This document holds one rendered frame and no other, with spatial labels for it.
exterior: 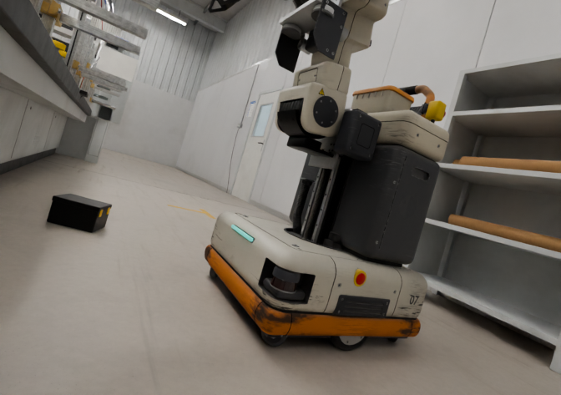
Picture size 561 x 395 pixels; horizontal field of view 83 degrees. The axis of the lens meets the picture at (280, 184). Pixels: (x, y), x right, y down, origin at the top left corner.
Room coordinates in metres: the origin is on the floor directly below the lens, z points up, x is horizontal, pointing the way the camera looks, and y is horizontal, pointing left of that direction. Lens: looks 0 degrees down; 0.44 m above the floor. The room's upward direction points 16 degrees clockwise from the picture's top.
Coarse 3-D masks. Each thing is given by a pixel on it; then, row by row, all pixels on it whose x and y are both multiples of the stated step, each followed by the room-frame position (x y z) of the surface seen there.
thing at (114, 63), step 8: (104, 48) 4.38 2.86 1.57; (104, 56) 4.39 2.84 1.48; (112, 56) 4.43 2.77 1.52; (120, 56) 4.48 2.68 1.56; (128, 56) 4.53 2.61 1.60; (104, 64) 4.41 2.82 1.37; (112, 64) 4.45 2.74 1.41; (120, 64) 4.50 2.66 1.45; (128, 64) 4.54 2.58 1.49; (136, 64) 4.59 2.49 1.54; (112, 72) 4.46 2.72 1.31; (120, 72) 4.51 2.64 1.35; (128, 72) 4.55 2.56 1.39; (128, 80) 4.57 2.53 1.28
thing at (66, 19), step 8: (64, 16) 1.17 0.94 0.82; (72, 24) 1.18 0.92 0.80; (80, 24) 1.20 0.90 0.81; (88, 24) 1.21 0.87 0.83; (88, 32) 1.21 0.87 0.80; (96, 32) 1.22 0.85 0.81; (104, 32) 1.24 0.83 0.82; (104, 40) 1.25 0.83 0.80; (112, 40) 1.25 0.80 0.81; (120, 40) 1.27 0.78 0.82; (128, 48) 1.28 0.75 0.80; (136, 48) 1.30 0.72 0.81
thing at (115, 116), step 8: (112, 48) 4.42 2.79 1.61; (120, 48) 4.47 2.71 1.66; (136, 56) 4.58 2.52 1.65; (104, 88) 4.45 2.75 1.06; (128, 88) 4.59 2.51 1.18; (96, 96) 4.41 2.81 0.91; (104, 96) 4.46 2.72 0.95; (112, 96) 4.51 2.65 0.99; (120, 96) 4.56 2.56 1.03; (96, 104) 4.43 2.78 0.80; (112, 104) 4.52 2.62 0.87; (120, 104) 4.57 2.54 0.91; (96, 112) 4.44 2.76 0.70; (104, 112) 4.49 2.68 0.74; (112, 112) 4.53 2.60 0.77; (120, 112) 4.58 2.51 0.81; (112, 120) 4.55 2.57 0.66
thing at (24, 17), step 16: (0, 0) 0.60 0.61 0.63; (16, 0) 0.67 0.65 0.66; (0, 16) 0.67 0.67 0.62; (16, 16) 0.70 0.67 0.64; (32, 16) 0.80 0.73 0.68; (16, 32) 0.77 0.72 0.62; (32, 32) 0.84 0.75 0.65; (32, 48) 0.92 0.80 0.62; (48, 48) 1.06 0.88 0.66; (48, 64) 1.13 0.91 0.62; (64, 64) 1.43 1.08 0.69; (64, 80) 1.55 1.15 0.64; (80, 96) 2.45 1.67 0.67
